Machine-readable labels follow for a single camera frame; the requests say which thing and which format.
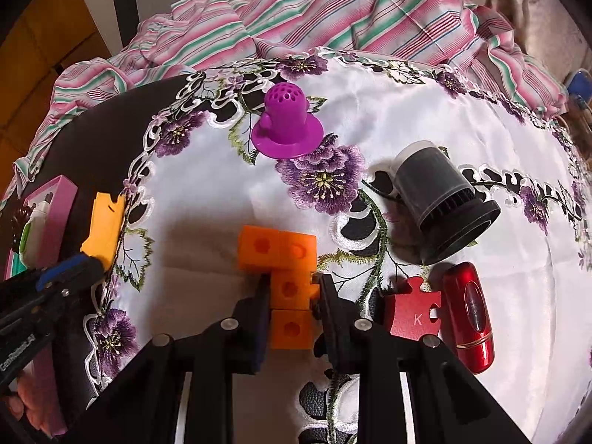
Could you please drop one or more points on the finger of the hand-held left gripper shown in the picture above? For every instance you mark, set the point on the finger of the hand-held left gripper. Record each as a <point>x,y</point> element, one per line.
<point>69,269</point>
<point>69,297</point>

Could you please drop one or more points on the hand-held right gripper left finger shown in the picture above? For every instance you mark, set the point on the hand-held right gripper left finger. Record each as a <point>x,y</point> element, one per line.
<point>261,323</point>

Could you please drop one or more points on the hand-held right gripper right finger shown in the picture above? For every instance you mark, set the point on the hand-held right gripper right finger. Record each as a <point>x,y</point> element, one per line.
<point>330,323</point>

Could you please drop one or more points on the orange cube block toy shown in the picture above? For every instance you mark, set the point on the orange cube block toy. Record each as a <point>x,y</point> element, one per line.
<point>286,286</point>

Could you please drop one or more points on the white green square box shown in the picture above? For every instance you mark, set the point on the white green square box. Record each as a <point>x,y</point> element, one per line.
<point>34,233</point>

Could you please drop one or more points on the yellow plastic toy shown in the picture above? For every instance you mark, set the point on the yellow plastic toy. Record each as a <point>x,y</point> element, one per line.
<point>104,231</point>

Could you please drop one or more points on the pink-rimmed white tray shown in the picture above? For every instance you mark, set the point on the pink-rimmed white tray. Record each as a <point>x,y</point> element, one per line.
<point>60,203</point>

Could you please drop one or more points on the brown shell-shaped toy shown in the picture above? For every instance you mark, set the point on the brown shell-shaped toy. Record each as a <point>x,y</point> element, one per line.
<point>21,219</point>

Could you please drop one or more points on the red puzzle piece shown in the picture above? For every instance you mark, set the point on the red puzzle piece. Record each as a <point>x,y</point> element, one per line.
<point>407,310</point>

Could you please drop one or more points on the red glossy oval case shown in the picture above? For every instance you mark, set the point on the red glossy oval case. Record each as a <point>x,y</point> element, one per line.
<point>467,323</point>

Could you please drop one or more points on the black cylindrical fan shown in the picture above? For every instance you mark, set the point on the black cylindrical fan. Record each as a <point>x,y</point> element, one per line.
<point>439,194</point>

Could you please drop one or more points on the purple perforated hat toy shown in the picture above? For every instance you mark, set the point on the purple perforated hat toy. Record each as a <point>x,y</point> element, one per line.
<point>284,115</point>

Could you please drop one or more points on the person's left hand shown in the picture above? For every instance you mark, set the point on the person's left hand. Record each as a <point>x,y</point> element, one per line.
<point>23,407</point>

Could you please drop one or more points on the white embroidered floral tablecloth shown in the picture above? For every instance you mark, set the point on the white embroidered floral tablecloth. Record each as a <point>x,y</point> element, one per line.
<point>208,203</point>

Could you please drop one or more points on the orange wooden wardrobe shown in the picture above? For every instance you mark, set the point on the orange wooden wardrobe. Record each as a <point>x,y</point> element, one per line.
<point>46,32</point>

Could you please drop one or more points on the pink green striped cloth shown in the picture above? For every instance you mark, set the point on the pink green striped cloth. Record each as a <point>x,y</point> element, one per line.
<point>323,14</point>

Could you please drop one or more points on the small blue object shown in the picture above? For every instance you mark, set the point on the small blue object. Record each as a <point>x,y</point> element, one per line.
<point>578,85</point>

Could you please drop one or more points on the beige curtain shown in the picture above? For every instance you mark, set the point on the beige curtain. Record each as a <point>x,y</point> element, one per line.
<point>508,0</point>

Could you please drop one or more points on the black padded post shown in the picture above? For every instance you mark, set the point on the black padded post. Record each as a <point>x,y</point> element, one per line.
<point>125,9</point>

